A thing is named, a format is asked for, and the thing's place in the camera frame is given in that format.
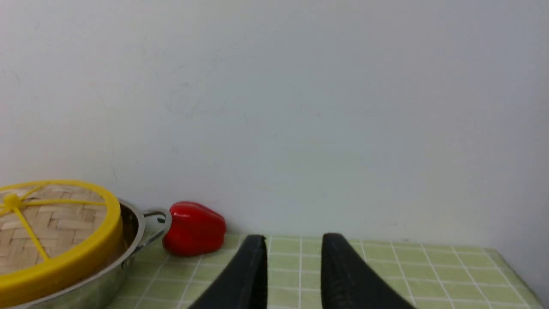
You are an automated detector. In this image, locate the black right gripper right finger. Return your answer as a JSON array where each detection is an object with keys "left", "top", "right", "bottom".
[{"left": 321, "top": 233, "right": 413, "bottom": 309}]

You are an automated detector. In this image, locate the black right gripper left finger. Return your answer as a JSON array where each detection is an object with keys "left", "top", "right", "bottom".
[{"left": 190, "top": 234, "right": 268, "bottom": 309}]

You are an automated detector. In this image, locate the woven bamboo steamer lid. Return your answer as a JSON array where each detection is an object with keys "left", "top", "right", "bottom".
[{"left": 0, "top": 179, "right": 128, "bottom": 308}]

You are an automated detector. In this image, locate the stainless steel pot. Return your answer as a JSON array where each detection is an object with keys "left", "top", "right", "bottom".
[{"left": 16, "top": 200, "right": 172, "bottom": 309}]

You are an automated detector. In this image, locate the red bell pepper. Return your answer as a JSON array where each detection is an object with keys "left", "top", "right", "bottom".
[{"left": 162, "top": 201, "right": 227, "bottom": 257}]

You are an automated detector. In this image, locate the green checkered tablecloth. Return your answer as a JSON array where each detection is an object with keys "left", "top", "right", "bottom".
[{"left": 109, "top": 234, "right": 546, "bottom": 309}]

